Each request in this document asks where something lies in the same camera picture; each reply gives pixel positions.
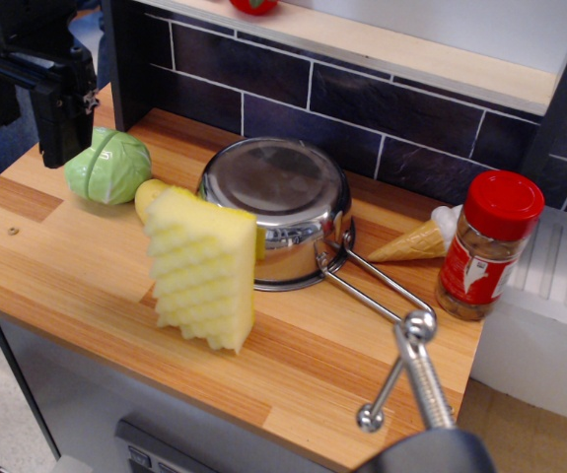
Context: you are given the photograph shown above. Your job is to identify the upside-down steel pot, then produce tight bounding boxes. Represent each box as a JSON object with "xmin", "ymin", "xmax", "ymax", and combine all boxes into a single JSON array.
[{"xmin": 198, "ymin": 138, "xmax": 434, "ymax": 322}]

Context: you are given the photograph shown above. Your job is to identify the yellow toy potato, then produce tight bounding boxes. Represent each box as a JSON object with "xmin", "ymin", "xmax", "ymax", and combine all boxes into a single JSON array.
[{"xmin": 134, "ymin": 178, "xmax": 170, "ymax": 224}]

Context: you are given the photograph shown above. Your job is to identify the toy ice cream cone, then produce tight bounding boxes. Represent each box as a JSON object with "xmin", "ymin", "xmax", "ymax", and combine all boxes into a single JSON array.
[{"xmin": 368, "ymin": 205, "xmax": 462, "ymax": 262}]

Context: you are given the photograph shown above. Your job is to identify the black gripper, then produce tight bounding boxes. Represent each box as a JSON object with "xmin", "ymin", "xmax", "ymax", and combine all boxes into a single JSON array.
[{"xmin": 0, "ymin": 1, "xmax": 99, "ymax": 169}]

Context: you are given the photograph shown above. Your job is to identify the red-lidded spice jar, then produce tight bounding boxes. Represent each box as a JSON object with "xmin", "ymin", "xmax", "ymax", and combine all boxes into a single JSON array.
[{"xmin": 436, "ymin": 170, "xmax": 545, "ymax": 321}]

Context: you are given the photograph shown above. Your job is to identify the green toy cabbage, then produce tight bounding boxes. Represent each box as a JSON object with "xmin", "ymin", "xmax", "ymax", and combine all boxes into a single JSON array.
[{"xmin": 64, "ymin": 127, "xmax": 152, "ymax": 205}]

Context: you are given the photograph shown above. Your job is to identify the light wooden shelf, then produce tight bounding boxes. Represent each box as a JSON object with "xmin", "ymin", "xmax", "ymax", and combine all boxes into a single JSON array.
[{"xmin": 154, "ymin": 1, "xmax": 567, "ymax": 115}]

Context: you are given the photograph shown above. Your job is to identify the red toy tomato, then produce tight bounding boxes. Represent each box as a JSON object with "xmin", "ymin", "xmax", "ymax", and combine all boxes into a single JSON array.
[{"xmin": 230, "ymin": 0, "xmax": 279, "ymax": 16}]

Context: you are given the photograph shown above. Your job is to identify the grey oven control panel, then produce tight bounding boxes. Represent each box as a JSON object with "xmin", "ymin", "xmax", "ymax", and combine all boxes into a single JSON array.
[{"xmin": 114, "ymin": 420, "xmax": 213, "ymax": 473}]

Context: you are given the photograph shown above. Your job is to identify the yellow wavy sponge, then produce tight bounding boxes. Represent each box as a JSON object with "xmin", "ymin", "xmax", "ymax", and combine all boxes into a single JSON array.
[{"xmin": 144, "ymin": 186, "xmax": 257, "ymax": 353}]

